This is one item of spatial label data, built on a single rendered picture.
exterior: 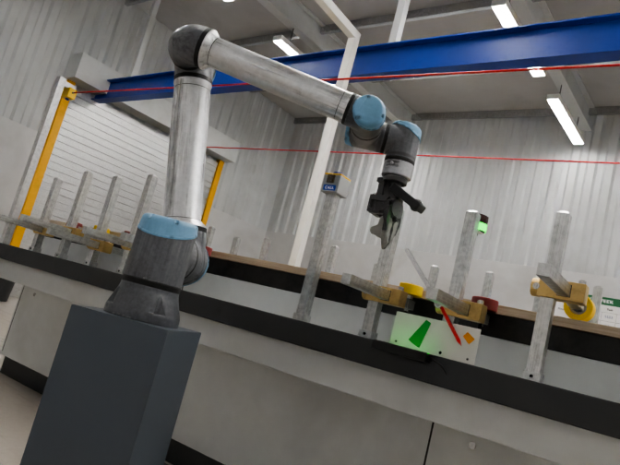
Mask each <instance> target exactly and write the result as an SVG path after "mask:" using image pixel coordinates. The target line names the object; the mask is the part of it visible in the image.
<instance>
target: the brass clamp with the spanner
mask: <svg viewBox="0 0 620 465"><path fill-rule="evenodd" d="M461 301H462V302H464V303H466V304H469V305H470V308H469V313H468V315H467V316H466V315H462V314H458V313H456V312H453V311H451V310H449V309H447V308H445V307H444V309H445V311H446V312H447V315H448V316H455V317H457V318H459V319H464V320H468V321H472V322H477V323H481V324H484V321H485V317H486V312H487V306H485V305H484V304H478V303H474V302H468V301H463V300H461Z"/></svg>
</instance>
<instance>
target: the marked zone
mask: <svg viewBox="0 0 620 465"><path fill-rule="evenodd" d="M430 325H431V323H430V322H429V321H427V320H425V321H424V322H423V324H422V325H421V326H420V327H419V328H418V329H417V330H416V331H415V332H414V333H413V335H412V336H411V337H410V338H409V341H410V342H411V343H412V344H414V345H415V346H417V347H418V348H420V346H421V344H422V342H423V339H424V337H425V335H426V333H427V330H428V329H429V327H430Z"/></svg>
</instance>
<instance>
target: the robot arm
mask: <svg viewBox="0 0 620 465"><path fill-rule="evenodd" d="M168 51H169V56H170V57H171V59H172V60H173V63H174V77H173V84H174V87H173V108H172V119H171V129H170V140H169V150H168V161H167V172H166V183H165V193H164V204H163V214H162V216H161V215H157V214H152V213H144V214H143V215H142V218H141V220H140V222H139V224H138V226H137V232H136V235H135V238H134V242H133V244H132V247H131V250H130V253H129V257H128V259H127V262H126V265H125V271H124V274H123V277H122V279H121V282H120V284H119V285H118V286H117V288H116V289H115V290H114V292H113V293H112V295H111V296H110V297H109V299H108V300H107V301H106V303H105V306H104V308H103V311H105V312H108V313H111V314H114V315H117V316H122V317H126V318H129V319H133V320H136V321H140V322H144V323H149V324H152V325H157V326H161V327H166V328H178V326H179V323H180V313H179V294H180V291H181V289H182V286H187V285H191V284H193V283H195V282H197V281H199V280H200V279H201V278H202V277H203V276H204V275H205V273H206V271H207V269H208V267H209V253H208V251H207V249H206V241H207V227H206V226H205V225H204V224H203V223H202V221H201V212H202V199H203V187H204V175H205V162H206V150H207V138H208V126H209V102H210V90H211V89H212V81H213V80H214V78H215V76H216V70H218V71H220V72H222V73H224V74H226V75H229V76H231V77H234V78H237V79H240V80H242V81H243V82H246V83H248V84H250V85H253V86H255V87H258V88H260V89H263V90H265V91H267V92H270V93H272V94H274V95H277V96H279V97H282V98H283V99H285V100H288V101H291V102H294V103H296V104H298V105H301V106H303V107H305V108H307V109H309V110H312V111H314V112H316V113H320V114H322V115H325V116H326V117H329V118H331V119H333V120H336V121H338V122H340V123H341V124H343V125H346V131H345V138H344V141H345V144H346V145H349V146H351V147H353V148H359V149H367V150H371V151H374V152H378V153H379V152H380V153H383V154H386V156H385V159H384V165H383V169H382V173H381V175H382V176H383V177H377V180H376V181H377V182H379V184H378V188H377V191H376V193H373V194H370V197H369V201H368V206H367V211H368V212H369V213H371V214H372V215H374V216H375V217H377V218H380V219H379V222H378V224H377V225H374V226H372V227H371V228H370V233H371V234H373V235H375V236H376V237H378V238H380V239H381V248H382V249H386V248H387V247H388V245H389V244H390V243H391V241H392V240H393V238H394V237H395V236H396V234H397V231H398V229H399V226H400V222H401V217H402V213H403V201H404V202H405V203H407V204H408V205H409V206H410V208H411V210H412V211H415V212H419V213H420V214H422V213H423V212H424V211H425V209H426V207H425V206H424V205H423V202H422V201H421V200H420V199H417V198H414V197H413V196H411V195H410V194H409V193H408V192H406V191H405V190H404V189H403V188H402V187H405V186H407V183H408V182H410V181H411V178H412V174H413V170H414V164H415V161H416V157H417V152H418V148H419V145H420V143H421V135H422V131H421V129H420V128H419V127H418V126H417V125H415V124H413V123H411V122H408V121H402V120H398V121H395V122H394V123H393V124H387V123H385V120H386V108H385V105H384V103H383V102H382V101H381V100H380V99H379V98H377V96H374V95H363V96H360V95H358V94H356V93H353V92H348V91H347V90H344V89H341V88H338V87H336V86H334V85H331V84H329V83H327V82H325V81H323V80H320V79H318V78H315V77H312V76H309V75H307V74H305V73H303V72H301V71H298V70H296V69H293V68H291V67H289V66H286V65H283V64H281V63H279V62H276V61H274V60H271V59H269V58H267V57H265V56H263V55H260V54H257V53H254V52H252V51H249V50H247V49H245V48H243V47H241V46H238V45H236V44H234V43H231V42H228V41H225V40H224V39H221V38H220V36H219V34H218V32H217V31H216V30H214V29H212V28H209V27H206V26H203V25H196V24H192V25H185V26H183V27H181V28H179V29H177V30H176V31H175V32H174V33H173V34H172V36H171V37H170V40H169V42H168ZM369 204H370V205H369Z"/></svg>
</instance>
